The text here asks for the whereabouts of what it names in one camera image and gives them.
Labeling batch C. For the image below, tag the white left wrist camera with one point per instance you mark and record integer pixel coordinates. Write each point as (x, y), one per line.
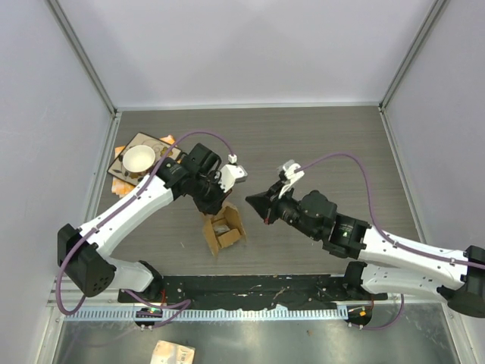
(232, 173)

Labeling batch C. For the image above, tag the floral square plate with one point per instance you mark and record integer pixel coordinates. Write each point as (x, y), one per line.
(116, 169)

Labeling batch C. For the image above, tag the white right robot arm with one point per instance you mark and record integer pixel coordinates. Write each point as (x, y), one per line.
(380, 262)

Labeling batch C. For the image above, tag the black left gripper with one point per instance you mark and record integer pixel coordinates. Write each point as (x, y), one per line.
(214, 206)

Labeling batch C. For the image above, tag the brown cardboard express box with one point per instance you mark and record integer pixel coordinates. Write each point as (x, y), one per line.
(230, 216)

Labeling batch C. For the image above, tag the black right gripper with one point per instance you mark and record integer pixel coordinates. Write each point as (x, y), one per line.
(267, 204)

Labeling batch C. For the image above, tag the aluminium frame rail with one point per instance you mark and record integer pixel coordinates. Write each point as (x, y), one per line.
(428, 299)

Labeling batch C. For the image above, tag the orange checkered cloth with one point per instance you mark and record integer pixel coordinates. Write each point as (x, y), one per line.
(121, 188)

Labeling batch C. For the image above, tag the pink paper packet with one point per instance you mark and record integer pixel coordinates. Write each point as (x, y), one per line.
(169, 353)

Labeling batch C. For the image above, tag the white slotted cable duct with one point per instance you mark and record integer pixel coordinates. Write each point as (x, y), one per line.
(146, 314)

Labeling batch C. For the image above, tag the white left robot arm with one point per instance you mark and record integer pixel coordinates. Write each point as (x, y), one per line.
(85, 253)

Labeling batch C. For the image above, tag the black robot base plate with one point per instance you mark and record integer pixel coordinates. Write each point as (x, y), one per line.
(256, 292)

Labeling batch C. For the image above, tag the clear box contents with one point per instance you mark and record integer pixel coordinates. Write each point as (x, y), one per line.
(220, 229)

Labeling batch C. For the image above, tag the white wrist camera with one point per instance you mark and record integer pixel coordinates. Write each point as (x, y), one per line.
(232, 173)
(290, 173)

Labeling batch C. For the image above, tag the white floral bowl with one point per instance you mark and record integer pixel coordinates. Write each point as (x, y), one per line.
(137, 160)

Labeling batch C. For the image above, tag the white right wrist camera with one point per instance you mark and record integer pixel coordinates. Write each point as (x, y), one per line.
(290, 173)

